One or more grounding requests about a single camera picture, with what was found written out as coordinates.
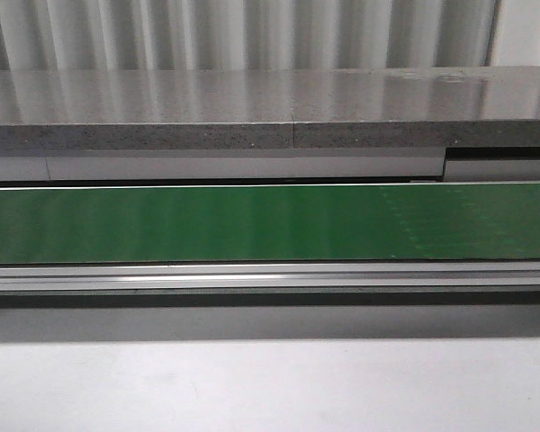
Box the green conveyor belt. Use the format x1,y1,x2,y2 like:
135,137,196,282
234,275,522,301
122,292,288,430
0,183,540,265

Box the grey corrugated curtain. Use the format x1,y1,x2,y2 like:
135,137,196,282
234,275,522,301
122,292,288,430
0,0,540,71

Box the aluminium conveyor frame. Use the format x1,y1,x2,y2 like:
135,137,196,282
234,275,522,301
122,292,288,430
0,184,540,308

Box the grey stone countertop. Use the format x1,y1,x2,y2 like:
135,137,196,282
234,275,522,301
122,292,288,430
0,67,540,153

